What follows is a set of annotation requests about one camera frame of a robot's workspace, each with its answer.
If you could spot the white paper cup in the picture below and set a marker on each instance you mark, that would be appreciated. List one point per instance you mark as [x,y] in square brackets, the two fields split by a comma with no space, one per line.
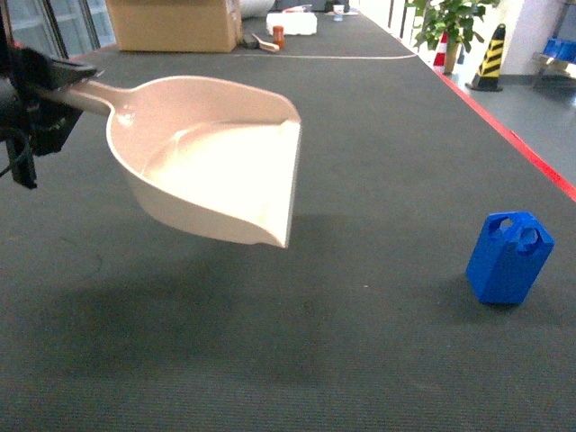
[338,12]

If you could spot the orange jar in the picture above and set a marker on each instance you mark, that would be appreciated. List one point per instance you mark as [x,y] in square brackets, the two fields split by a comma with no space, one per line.
[278,36]

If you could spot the yellow black traffic cone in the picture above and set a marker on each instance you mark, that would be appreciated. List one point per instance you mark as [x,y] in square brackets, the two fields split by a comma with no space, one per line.
[487,77]

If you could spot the blue plastic part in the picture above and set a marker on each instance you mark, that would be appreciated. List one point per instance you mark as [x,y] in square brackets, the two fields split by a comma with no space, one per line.
[509,254]

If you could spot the beige plastic dustpan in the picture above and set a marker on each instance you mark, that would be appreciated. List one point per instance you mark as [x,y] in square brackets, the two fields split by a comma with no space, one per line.
[206,156]

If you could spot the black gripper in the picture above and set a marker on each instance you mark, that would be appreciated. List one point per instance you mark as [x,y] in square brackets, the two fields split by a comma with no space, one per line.
[30,125]

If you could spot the red white traffic cone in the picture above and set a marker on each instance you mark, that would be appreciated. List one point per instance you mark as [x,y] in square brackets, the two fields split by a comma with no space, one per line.
[439,63]

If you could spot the potted green plant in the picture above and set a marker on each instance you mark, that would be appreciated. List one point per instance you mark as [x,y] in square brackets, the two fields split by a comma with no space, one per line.
[455,18]

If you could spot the cardboard box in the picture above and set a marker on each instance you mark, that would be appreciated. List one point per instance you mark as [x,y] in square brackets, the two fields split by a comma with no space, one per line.
[176,25]

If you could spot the wooden hand brush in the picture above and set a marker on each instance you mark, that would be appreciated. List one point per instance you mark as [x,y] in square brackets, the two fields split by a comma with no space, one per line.
[266,46]

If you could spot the white foam box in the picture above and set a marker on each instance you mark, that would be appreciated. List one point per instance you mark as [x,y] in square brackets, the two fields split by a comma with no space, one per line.
[293,23]

